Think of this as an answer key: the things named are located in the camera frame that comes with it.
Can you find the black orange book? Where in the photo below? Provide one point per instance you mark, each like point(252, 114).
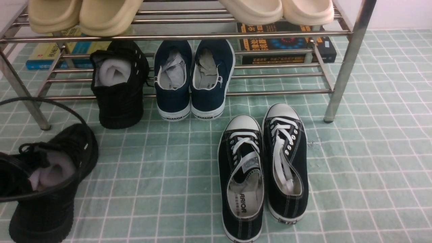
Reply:
point(287, 44)

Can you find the silver metal shoe rack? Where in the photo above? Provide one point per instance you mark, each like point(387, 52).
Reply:
point(313, 59)

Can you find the beige slipper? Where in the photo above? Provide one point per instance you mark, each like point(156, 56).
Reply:
point(106, 18)
point(48, 16)

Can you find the beige slipper far left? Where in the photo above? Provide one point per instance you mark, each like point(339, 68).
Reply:
point(48, 16)

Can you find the black canvas sneaker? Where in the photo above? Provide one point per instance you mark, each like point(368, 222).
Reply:
point(285, 167)
point(241, 179)

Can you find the cream slipper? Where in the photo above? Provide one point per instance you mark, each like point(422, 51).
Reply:
point(254, 12)
point(308, 12)

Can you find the black canvas sneaker left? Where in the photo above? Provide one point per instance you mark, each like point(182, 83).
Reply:
point(241, 179)

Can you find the cream slipper far right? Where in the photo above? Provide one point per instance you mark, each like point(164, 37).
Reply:
point(308, 12)

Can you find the navy canvas shoe right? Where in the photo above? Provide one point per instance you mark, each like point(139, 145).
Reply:
point(214, 64)

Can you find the black knit sneaker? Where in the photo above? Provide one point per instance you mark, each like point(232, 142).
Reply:
point(58, 166)
point(119, 74)

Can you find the black canvas sneaker right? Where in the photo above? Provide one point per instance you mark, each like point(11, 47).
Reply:
point(285, 167)

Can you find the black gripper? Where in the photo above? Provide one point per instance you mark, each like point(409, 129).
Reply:
point(14, 173)

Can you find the navy canvas shoe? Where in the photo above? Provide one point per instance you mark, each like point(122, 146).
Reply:
point(173, 62)
point(214, 64)

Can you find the navy canvas shoe left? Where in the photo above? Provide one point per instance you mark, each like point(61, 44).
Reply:
point(173, 62)

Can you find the yellow blue book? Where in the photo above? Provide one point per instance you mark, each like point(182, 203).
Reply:
point(44, 54)

